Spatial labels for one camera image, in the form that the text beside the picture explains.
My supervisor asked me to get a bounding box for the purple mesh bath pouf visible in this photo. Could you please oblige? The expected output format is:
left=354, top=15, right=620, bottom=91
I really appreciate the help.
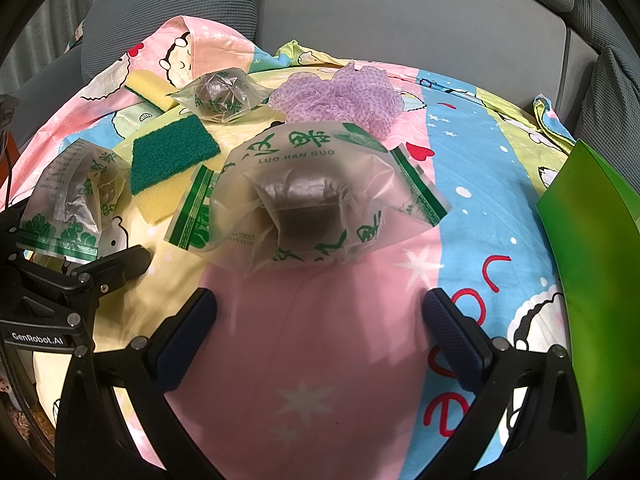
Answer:
left=268, top=60, right=406, bottom=142

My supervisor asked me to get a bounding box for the green cardboard box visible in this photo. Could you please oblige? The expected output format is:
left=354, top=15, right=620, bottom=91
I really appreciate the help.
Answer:
left=535, top=139, right=640, bottom=480

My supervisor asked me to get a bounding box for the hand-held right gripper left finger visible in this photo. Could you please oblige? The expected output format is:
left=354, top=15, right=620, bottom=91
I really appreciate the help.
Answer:
left=54, top=287, right=221, bottom=480

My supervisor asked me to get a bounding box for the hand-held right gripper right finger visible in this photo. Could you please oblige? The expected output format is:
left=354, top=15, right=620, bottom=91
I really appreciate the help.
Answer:
left=422, top=287, right=588, bottom=480

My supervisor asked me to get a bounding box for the green-printed plastic bag with fruit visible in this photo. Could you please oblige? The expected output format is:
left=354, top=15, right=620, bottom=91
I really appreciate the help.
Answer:
left=167, top=121, right=453, bottom=278
left=17, top=137, right=132, bottom=265
left=170, top=66, right=273, bottom=126

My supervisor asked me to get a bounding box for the yellow sponge with green scourer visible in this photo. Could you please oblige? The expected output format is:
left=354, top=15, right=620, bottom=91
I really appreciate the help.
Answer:
left=124, top=70, right=180, bottom=112
left=129, top=114, right=221, bottom=225

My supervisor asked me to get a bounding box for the grey textured cushion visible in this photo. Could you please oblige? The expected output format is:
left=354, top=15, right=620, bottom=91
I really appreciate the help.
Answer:
left=580, top=45, right=640, bottom=161
left=565, top=0, right=636, bottom=61
left=82, top=0, right=263, bottom=86

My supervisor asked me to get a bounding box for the cartoon printed bedsheet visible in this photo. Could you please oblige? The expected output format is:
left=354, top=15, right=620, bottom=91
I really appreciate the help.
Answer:
left=10, top=15, right=591, bottom=480

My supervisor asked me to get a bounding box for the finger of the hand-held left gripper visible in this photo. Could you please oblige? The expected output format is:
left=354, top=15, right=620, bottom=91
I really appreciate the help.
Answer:
left=75, top=244, right=153, bottom=296

